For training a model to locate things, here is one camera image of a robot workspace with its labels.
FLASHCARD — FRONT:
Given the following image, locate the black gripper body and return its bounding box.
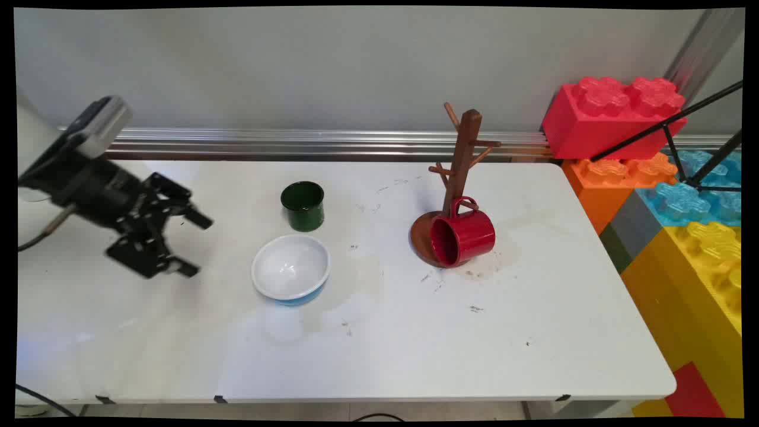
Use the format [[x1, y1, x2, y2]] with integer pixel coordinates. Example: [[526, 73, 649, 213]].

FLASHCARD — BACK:
[[20, 155, 150, 235]]

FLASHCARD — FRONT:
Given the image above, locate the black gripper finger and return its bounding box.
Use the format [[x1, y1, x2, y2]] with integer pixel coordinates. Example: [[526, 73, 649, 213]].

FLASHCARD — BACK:
[[142, 172, 214, 231], [106, 228, 200, 279]]

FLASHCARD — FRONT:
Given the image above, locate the red enamel mug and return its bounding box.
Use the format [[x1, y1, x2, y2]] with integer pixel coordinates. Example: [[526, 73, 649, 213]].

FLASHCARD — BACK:
[[429, 196, 496, 269]]

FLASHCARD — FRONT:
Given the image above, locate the dark green enamel cup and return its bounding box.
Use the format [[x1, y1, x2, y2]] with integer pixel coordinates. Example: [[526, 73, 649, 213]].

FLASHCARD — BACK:
[[280, 181, 326, 232]]

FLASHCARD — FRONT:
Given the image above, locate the white bowl with blue outside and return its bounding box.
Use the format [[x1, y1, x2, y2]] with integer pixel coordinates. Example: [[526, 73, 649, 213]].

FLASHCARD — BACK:
[[251, 234, 331, 307]]

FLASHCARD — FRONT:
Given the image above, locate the brown wooden mug tree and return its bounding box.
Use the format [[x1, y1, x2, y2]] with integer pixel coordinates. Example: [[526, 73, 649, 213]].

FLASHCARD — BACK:
[[409, 102, 502, 269]]

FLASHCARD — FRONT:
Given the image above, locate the big red toy brick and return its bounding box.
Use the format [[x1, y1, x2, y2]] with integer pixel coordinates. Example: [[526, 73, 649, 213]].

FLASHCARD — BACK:
[[541, 76, 688, 161]]

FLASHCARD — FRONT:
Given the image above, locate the big orange toy brick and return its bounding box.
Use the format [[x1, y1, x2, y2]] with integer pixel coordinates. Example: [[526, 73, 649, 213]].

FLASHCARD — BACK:
[[562, 152, 679, 235]]

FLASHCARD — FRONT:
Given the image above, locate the big dark green toy brick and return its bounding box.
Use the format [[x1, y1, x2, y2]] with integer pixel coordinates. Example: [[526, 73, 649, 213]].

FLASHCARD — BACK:
[[599, 222, 634, 275]]

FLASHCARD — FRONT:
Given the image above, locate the big grey toy brick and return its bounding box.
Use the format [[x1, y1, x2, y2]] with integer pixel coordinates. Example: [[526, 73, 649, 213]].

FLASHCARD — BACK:
[[610, 189, 666, 260]]

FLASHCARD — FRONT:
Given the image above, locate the black tripod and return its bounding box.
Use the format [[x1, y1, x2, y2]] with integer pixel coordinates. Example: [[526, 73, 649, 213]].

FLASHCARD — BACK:
[[590, 80, 744, 193]]

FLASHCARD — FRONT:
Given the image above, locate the big blue toy brick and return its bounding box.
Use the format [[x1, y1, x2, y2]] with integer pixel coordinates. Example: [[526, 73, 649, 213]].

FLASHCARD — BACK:
[[634, 148, 742, 227]]

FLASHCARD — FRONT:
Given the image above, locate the big yellow toy brick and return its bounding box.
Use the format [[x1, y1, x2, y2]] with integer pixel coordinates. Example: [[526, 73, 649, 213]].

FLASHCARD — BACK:
[[620, 221, 743, 418]]

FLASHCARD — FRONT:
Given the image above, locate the upright aluminium profile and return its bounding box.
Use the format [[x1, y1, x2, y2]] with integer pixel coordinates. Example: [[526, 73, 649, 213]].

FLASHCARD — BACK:
[[663, 8, 744, 95]]

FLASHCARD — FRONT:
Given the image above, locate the flat red toy brick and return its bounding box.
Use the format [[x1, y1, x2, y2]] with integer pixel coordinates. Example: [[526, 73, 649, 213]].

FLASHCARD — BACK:
[[664, 361, 728, 418]]

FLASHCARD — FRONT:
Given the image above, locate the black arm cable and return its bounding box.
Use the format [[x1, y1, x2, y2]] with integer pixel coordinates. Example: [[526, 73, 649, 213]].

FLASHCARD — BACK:
[[18, 205, 76, 253]]

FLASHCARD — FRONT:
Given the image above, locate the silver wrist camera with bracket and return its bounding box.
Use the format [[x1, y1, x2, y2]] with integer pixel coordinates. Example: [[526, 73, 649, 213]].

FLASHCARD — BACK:
[[24, 96, 133, 179]]

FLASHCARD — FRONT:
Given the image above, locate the aluminium rail along wall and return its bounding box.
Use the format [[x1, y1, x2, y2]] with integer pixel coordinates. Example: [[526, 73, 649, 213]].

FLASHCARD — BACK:
[[56, 126, 553, 162]]

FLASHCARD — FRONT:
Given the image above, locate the black floor cable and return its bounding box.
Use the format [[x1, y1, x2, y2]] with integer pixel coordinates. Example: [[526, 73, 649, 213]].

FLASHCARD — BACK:
[[15, 384, 78, 418]]

